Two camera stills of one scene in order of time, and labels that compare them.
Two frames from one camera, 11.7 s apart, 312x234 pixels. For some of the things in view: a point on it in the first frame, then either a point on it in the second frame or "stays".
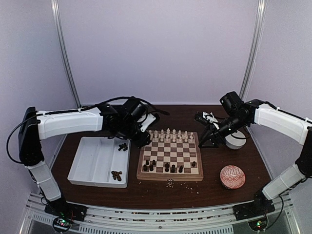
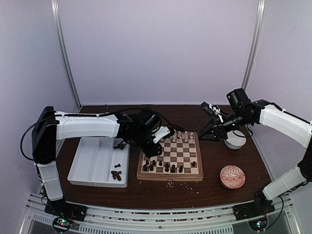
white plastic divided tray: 101,162 stays
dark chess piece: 166,169 stays
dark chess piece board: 173,169 stays
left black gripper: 140,142 to 151,152
